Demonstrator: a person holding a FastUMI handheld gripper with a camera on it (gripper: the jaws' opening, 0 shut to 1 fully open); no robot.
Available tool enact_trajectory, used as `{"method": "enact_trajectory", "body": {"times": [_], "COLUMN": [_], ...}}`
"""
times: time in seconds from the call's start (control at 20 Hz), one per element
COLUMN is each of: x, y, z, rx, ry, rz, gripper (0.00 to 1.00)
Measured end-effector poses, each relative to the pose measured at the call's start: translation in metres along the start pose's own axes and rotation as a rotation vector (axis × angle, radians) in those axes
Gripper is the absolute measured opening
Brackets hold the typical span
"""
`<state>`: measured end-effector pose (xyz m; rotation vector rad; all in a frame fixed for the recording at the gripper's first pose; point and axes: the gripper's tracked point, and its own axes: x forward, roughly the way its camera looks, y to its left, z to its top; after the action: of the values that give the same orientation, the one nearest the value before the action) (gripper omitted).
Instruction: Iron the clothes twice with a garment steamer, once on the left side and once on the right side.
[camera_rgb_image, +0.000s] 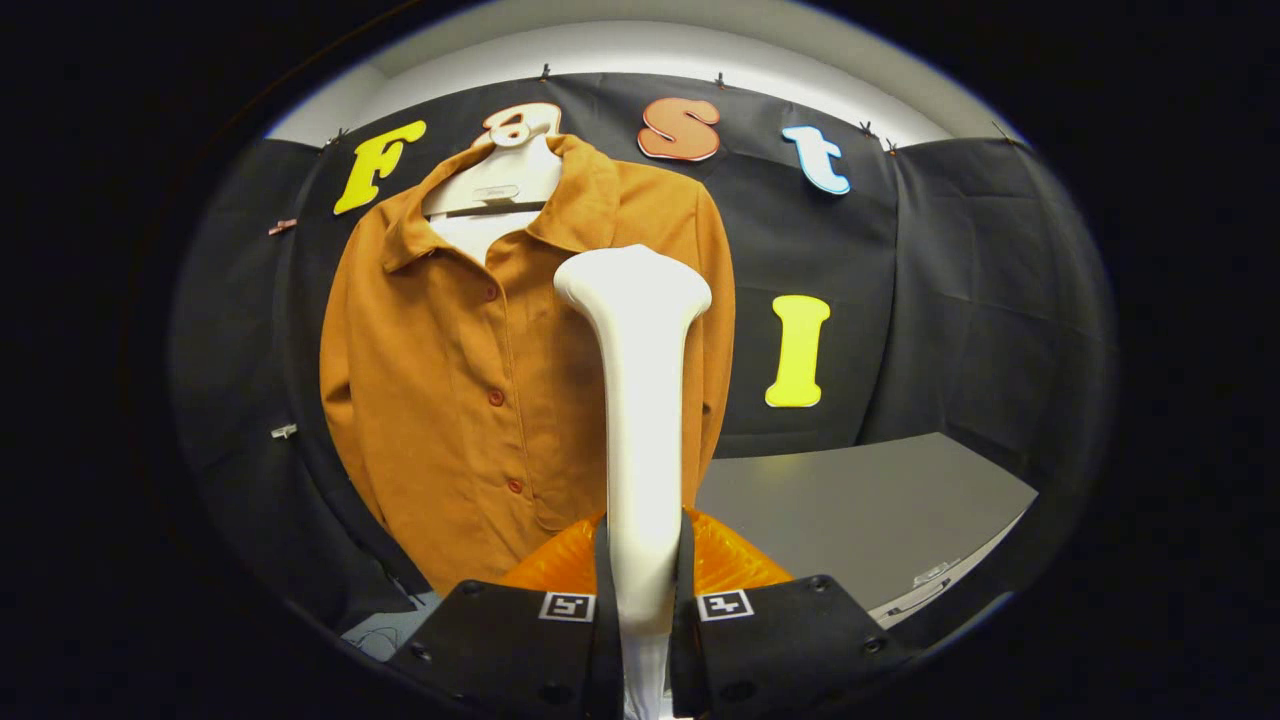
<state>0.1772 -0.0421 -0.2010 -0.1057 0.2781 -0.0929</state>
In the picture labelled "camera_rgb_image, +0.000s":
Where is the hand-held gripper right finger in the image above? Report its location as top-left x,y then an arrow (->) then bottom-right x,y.
668,507 -> 916,720

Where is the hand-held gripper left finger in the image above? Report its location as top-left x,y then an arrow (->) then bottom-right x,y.
385,510 -> 623,720

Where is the orange button-up shirt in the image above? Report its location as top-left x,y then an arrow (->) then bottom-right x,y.
318,133 -> 737,598

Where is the white garment steamer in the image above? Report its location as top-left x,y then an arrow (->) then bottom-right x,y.
553,243 -> 714,720

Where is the grey cabinet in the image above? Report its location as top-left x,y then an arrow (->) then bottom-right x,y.
695,432 -> 1039,631

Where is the black backdrop cloth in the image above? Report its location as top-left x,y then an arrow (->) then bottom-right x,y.
170,72 -> 1116,651

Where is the white mannequin torso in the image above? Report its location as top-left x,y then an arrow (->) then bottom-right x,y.
421,128 -> 565,267

